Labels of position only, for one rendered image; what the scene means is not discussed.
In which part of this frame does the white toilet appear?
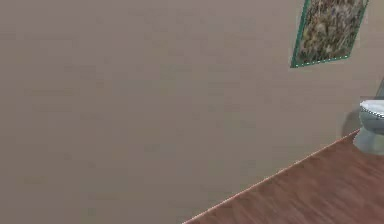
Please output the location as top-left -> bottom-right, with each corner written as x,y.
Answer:
352,77 -> 384,156

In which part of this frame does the green framed wall picture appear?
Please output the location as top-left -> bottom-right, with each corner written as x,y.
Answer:
290,0 -> 370,69

